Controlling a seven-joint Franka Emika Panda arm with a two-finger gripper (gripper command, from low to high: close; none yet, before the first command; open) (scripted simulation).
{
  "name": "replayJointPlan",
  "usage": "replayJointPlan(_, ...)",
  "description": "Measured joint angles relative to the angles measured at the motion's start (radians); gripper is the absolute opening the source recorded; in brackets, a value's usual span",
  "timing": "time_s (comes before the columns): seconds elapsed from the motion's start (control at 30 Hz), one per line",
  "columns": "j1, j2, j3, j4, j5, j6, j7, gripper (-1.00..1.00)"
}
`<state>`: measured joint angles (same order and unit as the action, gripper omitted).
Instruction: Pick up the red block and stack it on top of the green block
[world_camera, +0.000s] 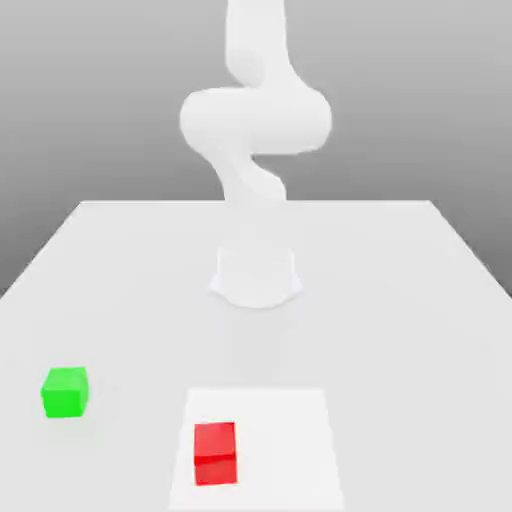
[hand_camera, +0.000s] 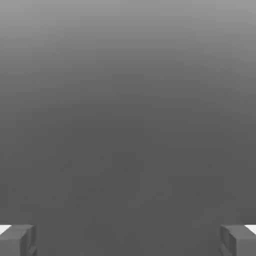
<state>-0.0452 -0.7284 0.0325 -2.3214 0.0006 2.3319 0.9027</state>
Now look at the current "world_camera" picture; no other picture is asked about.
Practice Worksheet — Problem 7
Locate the small red cube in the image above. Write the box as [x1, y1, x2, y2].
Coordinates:
[193, 420, 238, 487]

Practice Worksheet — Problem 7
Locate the small green cube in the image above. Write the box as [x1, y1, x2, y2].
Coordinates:
[40, 365, 90, 420]

